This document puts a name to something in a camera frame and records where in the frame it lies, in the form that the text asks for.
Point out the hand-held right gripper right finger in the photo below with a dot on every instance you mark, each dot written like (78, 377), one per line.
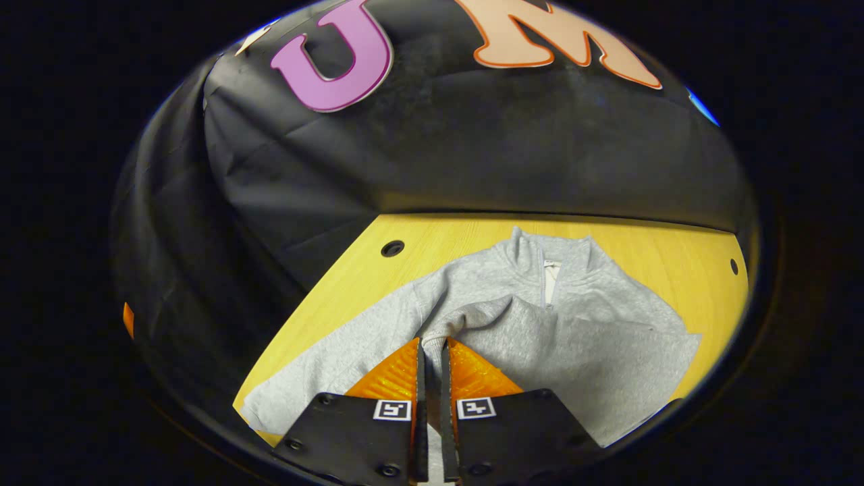
(513, 439)

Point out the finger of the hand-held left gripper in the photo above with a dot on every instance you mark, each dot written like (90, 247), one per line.
(128, 320)

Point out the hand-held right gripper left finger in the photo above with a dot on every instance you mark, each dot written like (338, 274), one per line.
(351, 439)

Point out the grey zip-neck sweatshirt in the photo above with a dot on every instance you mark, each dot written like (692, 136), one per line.
(594, 351)

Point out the black backdrop cloth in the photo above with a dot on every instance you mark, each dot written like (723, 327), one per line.
(472, 148)

